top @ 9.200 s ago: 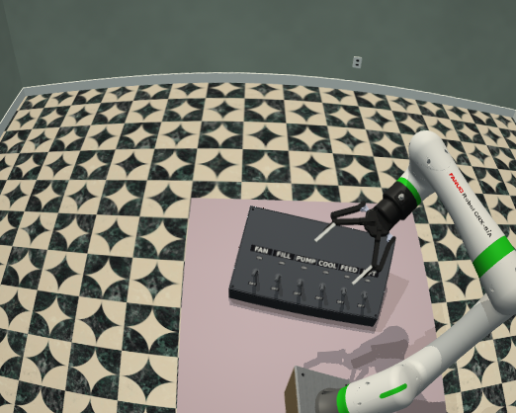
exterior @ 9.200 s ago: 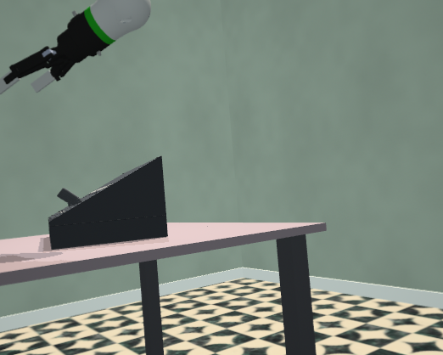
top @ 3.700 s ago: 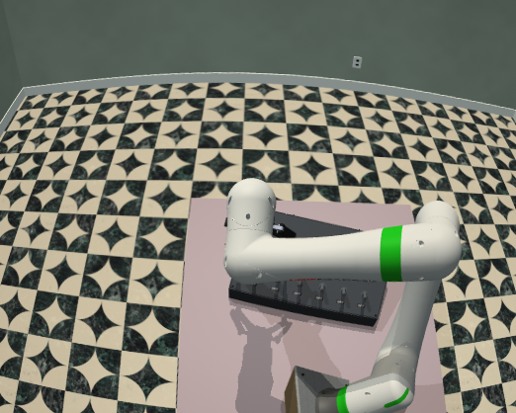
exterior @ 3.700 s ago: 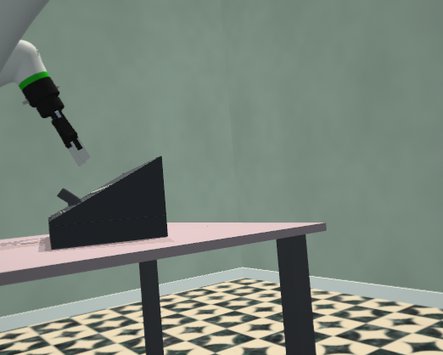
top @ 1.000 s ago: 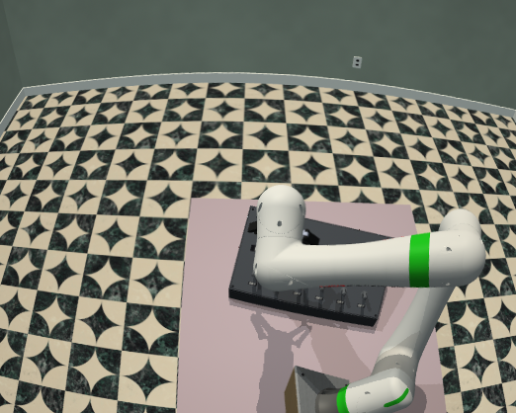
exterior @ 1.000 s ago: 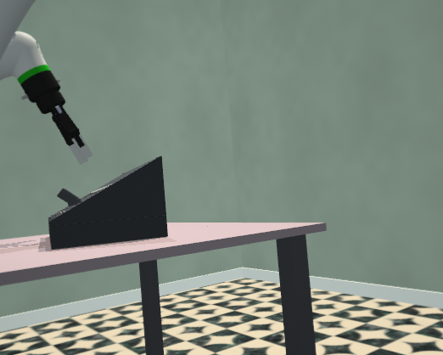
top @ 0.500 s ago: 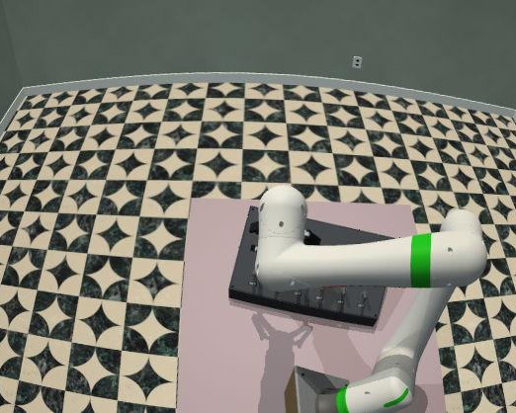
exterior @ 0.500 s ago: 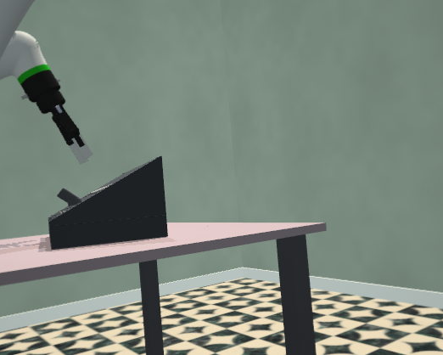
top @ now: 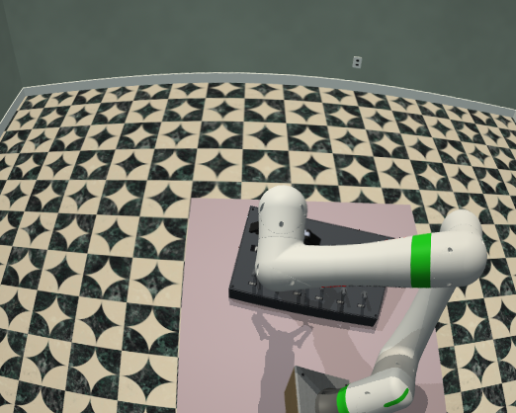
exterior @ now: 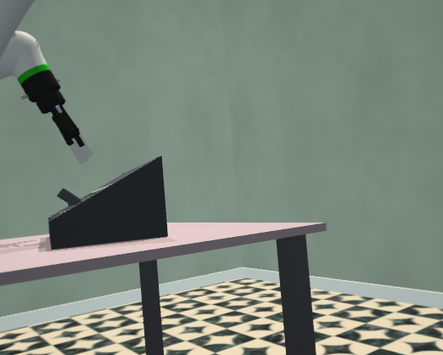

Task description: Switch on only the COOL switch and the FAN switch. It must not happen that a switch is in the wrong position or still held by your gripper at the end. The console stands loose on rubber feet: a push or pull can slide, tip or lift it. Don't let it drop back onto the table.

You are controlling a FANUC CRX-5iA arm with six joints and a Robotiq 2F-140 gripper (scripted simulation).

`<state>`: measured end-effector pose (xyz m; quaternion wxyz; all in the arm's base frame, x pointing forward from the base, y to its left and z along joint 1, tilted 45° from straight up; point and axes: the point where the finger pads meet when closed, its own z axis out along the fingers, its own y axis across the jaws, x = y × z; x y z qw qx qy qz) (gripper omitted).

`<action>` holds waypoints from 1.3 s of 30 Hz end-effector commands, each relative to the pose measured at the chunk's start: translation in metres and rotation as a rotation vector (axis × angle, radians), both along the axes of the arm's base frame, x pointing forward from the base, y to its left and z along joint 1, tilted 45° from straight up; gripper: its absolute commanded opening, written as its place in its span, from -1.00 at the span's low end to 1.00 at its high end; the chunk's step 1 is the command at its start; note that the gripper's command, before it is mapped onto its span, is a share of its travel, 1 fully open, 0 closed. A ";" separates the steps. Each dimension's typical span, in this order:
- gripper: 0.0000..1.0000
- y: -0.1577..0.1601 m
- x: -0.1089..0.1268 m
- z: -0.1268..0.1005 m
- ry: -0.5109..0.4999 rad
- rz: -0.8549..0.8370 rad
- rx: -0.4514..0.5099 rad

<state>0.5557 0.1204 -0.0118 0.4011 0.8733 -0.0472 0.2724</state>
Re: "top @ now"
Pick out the dark grey switch console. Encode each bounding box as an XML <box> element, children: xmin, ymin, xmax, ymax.
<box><xmin>228</xmin><ymin>206</ymin><xmax>395</xmax><ymax>327</ymax></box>

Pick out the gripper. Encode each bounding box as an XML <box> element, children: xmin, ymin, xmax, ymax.
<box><xmin>249</xmin><ymin>221</ymin><xmax>321</xmax><ymax>246</ymax></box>

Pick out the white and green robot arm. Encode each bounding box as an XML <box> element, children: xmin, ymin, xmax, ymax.
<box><xmin>255</xmin><ymin>185</ymin><xmax>487</xmax><ymax>413</ymax></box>

